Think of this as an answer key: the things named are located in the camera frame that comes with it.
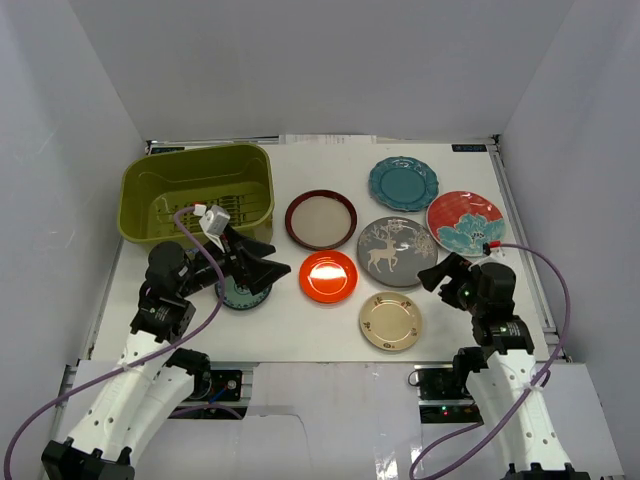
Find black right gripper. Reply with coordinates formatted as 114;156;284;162
417;252;485;316

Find grey deer plate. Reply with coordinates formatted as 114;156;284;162
357;216;438;288

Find dark red rimmed cream plate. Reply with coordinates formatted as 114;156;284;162
284;189;358;251

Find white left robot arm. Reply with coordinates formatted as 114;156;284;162
41;227;291;479

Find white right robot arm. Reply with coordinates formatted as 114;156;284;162
418;253;589;479

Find olive green plastic bin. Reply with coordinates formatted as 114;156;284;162
118;144;275;250

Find green blue patterned small plate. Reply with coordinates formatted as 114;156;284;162
214;277;272;311

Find red and teal floral plate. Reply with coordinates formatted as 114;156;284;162
426;191;506;257

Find cream floral plate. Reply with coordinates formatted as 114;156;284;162
358;291;423;353

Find orange glossy plate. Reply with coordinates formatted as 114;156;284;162
298;250;359;304

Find teal scalloped plate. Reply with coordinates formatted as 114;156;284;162
368;156;439;212

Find white paper sheets at back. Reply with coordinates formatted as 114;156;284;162
278;134;377;145

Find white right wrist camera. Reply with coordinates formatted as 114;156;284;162
482;241;502;256

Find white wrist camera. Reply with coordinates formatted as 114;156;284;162
482;241;502;256
193;204;230;241

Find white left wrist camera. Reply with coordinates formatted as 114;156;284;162
193;204;230;241

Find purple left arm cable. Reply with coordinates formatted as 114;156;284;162
2;205;244;480

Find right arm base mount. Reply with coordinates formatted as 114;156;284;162
407;366;482;425

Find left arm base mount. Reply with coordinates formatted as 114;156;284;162
180;369;244;406

